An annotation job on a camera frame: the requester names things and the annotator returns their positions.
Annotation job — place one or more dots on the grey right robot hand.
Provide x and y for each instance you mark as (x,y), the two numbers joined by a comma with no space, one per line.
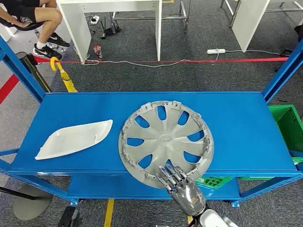
(189,197)

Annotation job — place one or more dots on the grey plastic wheel hubcap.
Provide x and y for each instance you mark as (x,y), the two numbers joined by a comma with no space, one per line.
(165,137)

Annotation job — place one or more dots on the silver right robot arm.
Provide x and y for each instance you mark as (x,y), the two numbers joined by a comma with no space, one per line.
(213,219)

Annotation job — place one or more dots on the blue metal shelf rack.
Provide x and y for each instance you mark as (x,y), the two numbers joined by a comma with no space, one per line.
(236,125)

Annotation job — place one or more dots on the white plastic car part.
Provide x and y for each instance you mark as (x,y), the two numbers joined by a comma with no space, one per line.
(71,141)

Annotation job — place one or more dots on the yellow floor tape square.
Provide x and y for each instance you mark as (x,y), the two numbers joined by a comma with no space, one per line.
(109,213)

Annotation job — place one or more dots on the red barrier belt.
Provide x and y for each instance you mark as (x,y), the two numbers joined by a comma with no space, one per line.
(213,60)

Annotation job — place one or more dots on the white power strip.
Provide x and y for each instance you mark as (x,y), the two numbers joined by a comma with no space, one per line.
(94,19)
(215,51)

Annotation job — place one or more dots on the red bottle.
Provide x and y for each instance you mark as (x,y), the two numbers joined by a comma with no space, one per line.
(98,51)

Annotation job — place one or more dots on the white panel desk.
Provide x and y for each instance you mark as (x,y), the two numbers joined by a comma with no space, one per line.
(248,22)

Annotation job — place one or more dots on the black router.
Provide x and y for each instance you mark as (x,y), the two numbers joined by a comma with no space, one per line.
(111,31)

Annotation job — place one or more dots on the yellow umbrella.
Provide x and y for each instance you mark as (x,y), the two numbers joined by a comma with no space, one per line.
(66,81)

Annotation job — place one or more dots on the black stanchion round base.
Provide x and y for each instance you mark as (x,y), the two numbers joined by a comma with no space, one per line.
(30,206)

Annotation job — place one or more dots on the belt stanchion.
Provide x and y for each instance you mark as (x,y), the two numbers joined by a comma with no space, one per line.
(35,70)

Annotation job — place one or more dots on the seated person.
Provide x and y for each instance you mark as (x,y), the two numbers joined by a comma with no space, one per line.
(47,18)

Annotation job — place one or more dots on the red floor tape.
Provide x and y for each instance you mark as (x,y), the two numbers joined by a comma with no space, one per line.
(8,89)

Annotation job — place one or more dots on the metal table frame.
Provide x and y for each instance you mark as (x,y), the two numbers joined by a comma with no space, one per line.
(187,18)

